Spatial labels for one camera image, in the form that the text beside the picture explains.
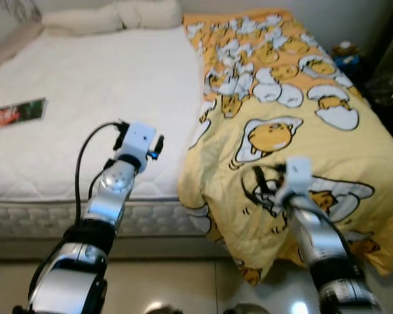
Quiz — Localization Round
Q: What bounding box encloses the dark book with red cover art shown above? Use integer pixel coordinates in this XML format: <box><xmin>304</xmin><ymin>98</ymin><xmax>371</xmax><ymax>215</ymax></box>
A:
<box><xmin>0</xmin><ymin>97</ymin><xmax>48</xmax><ymax>130</ymax></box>

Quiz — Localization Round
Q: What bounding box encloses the silver robot leg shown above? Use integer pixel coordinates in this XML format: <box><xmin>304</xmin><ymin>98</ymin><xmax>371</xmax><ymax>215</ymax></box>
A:
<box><xmin>225</xmin><ymin>302</ymin><xmax>271</xmax><ymax>314</ymax></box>
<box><xmin>144</xmin><ymin>302</ymin><xmax>185</xmax><ymax>314</ymax></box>

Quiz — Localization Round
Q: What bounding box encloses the silver robot left leg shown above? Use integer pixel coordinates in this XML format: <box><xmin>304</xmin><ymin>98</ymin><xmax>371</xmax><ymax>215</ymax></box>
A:
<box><xmin>144</xmin><ymin>302</ymin><xmax>185</xmax><ymax>314</ymax></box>

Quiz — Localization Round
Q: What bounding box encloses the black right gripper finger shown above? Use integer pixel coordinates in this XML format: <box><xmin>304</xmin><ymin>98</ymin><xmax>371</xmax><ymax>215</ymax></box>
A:
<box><xmin>252</xmin><ymin>166</ymin><xmax>272</xmax><ymax>197</ymax></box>

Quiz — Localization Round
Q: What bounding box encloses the white quilted mattress pad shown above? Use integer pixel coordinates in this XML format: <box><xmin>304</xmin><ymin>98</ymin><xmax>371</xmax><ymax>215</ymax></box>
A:
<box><xmin>0</xmin><ymin>26</ymin><xmax>208</xmax><ymax>203</ymax></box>

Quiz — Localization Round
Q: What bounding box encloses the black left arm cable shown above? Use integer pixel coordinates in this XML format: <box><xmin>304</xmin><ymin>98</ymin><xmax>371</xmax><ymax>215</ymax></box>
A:
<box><xmin>73</xmin><ymin>120</ymin><xmax>129</xmax><ymax>228</ymax></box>

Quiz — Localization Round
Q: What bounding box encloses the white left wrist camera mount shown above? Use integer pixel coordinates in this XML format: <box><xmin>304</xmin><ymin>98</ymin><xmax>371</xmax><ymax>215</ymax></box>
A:
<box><xmin>114</xmin><ymin>122</ymin><xmax>159</xmax><ymax>173</ymax></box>

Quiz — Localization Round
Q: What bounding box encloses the yellow cartoon egg blanket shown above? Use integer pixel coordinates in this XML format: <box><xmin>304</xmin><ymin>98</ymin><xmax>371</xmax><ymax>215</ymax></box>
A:
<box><xmin>177</xmin><ymin>8</ymin><xmax>393</xmax><ymax>287</ymax></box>

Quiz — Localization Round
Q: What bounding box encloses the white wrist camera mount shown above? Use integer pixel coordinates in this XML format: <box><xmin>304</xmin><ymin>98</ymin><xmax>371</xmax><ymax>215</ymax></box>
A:
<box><xmin>274</xmin><ymin>156</ymin><xmax>314</xmax><ymax>205</ymax></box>
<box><xmin>114</xmin><ymin>122</ymin><xmax>159</xmax><ymax>173</ymax></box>

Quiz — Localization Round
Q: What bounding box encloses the beige bolster pillow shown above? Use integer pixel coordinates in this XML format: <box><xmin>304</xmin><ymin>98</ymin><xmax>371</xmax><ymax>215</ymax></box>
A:
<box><xmin>41</xmin><ymin>0</ymin><xmax>184</xmax><ymax>35</ymax></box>

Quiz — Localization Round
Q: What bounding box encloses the silver robot right leg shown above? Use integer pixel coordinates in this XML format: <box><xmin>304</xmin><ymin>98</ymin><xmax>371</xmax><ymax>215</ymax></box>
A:
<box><xmin>225</xmin><ymin>302</ymin><xmax>271</xmax><ymax>314</ymax></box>

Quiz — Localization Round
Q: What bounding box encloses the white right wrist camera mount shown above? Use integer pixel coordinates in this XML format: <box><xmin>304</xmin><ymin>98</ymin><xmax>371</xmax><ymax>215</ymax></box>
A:
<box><xmin>274</xmin><ymin>156</ymin><xmax>314</xmax><ymax>205</ymax></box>

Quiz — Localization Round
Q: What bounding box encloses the blue bottle with brown cap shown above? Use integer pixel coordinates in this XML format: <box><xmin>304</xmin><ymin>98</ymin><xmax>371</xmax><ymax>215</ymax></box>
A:
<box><xmin>332</xmin><ymin>41</ymin><xmax>363</xmax><ymax>87</ymax></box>

